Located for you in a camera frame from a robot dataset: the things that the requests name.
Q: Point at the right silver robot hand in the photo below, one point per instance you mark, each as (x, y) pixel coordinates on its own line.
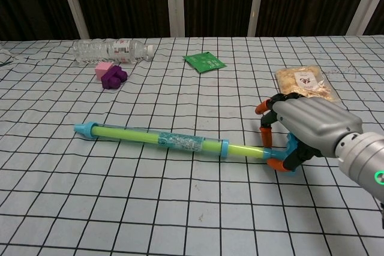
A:
(318, 121)

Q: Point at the green and blue water squirter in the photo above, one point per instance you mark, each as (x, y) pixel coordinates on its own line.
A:
(129, 134)

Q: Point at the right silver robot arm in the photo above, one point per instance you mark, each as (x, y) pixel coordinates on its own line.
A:
(366, 157)

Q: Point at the clear plastic water bottle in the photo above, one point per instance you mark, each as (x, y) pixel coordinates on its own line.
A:
(99, 50)

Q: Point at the clear snack bag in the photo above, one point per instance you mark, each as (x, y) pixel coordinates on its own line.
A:
(297, 82)

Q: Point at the green foil packet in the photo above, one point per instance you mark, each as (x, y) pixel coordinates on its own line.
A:
(204, 61)

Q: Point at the black grid white tablecloth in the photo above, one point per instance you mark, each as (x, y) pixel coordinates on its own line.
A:
(180, 208)

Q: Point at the purple toy block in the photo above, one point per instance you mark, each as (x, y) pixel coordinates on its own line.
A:
(114, 79)

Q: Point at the pink cube block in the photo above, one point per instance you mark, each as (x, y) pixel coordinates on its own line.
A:
(102, 70)

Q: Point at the white metal post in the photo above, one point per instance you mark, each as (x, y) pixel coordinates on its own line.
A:
(256, 1)
(175, 1)
(73, 1)
(364, 1)

